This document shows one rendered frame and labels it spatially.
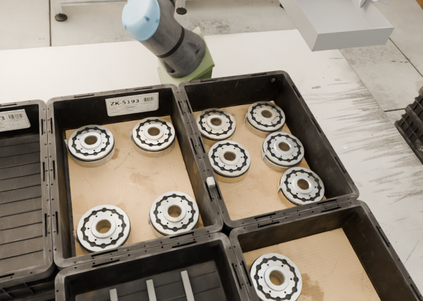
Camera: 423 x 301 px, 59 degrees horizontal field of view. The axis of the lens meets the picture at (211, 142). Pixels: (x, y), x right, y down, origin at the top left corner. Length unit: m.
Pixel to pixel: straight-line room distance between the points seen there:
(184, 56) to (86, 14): 1.80
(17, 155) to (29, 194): 0.11
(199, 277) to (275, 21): 2.42
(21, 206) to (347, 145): 0.91
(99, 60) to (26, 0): 1.75
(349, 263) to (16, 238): 0.68
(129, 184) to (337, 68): 0.93
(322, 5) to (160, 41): 0.44
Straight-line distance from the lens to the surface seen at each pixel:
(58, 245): 0.71
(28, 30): 2.77
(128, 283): 0.77
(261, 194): 0.88
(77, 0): 2.75
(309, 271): 0.83
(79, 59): 1.37
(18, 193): 0.90
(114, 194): 0.85
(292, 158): 0.92
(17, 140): 0.99
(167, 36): 1.06
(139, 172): 0.88
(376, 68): 2.85
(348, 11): 1.11
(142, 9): 1.04
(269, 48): 1.48
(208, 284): 0.77
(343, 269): 0.86
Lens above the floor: 1.56
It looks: 51 degrees down
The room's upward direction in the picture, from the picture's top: 10 degrees clockwise
